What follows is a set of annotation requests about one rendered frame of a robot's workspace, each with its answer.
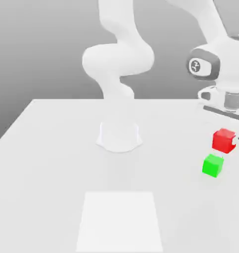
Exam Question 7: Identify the small red cube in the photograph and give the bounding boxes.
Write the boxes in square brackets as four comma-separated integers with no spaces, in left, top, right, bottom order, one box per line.
[212,127,237,155]

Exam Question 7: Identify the small green cube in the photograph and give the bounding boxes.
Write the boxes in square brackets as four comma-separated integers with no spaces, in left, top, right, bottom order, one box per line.
[201,154,225,178]

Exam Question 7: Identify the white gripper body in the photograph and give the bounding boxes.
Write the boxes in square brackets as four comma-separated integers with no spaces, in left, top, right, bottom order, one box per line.
[202,105,239,135]

